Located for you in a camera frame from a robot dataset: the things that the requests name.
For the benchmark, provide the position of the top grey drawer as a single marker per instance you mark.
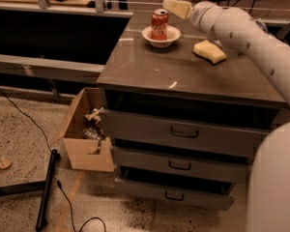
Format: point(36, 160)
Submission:
point(190, 135)

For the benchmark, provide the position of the grey drawer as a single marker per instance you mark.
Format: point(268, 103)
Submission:
point(190, 135)
point(172, 164)
point(177, 195)

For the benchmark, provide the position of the small wooden floor stand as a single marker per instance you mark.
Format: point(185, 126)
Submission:
point(4, 162)

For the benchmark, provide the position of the cardboard box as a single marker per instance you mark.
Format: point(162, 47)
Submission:
point(84, 152)

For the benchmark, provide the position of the yellow sponge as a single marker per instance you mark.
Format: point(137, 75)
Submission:
point(209, 51)

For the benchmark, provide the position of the blue chip bag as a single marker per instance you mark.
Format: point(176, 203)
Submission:
point(261, 25)

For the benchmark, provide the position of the red coke can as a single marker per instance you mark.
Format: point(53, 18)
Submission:
point(159, 24)

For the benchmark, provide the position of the bottom grey drawer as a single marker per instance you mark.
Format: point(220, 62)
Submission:
point(177, 195)

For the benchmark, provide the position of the grey drawer cabinet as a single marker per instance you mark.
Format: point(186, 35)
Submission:
point(174, 83)

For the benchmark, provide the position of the middle grey drawer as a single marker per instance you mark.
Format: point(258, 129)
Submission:
point(172, 164)

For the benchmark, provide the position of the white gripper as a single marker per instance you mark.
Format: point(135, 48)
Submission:
point(199, 15)

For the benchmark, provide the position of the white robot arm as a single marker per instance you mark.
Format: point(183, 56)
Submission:
point(268, 200)

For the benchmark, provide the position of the white paper bowl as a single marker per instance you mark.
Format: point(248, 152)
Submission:
point(173, 34)

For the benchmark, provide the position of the trash in cardboard box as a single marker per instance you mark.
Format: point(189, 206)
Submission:
point(93, 125)

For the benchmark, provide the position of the black stand leg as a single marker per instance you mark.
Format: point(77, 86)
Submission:
point(43, 186)

